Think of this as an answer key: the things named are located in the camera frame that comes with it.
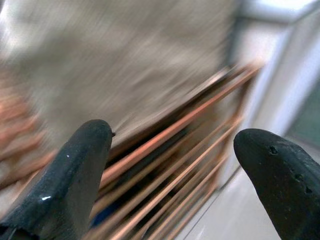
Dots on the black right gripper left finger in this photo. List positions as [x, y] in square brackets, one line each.
[65, 190]

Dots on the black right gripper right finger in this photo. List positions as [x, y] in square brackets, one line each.
[287, 190]

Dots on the stainless steel fridge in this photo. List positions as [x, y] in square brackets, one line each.
[125, 62]

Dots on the small blue object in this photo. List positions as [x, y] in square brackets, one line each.
[105, 212]

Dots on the wooden lattice wine rack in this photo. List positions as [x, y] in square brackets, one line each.
[155, 142]

